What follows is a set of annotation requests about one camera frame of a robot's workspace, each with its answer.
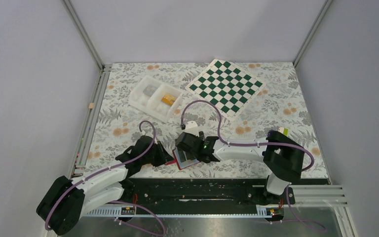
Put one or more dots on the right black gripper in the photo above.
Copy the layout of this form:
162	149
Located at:
201	136

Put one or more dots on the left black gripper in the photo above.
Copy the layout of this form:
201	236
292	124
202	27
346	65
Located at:
164	156

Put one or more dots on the red leather card holder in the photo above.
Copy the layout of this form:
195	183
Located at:
184	160

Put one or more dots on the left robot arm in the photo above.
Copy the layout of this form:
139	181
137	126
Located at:
67	200

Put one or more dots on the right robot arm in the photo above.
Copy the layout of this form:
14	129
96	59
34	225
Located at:
280	154

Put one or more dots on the orange card box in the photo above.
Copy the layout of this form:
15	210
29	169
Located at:
168	99

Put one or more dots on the white plastic divided tray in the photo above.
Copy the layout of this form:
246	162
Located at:
153	105

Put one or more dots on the green white chessboard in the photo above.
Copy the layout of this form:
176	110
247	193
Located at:
227	86

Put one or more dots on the purple white green block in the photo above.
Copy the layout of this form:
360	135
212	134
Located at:
283	130

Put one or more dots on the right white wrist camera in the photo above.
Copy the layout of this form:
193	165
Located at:
191	127

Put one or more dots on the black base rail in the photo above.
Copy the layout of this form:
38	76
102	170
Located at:
201	196

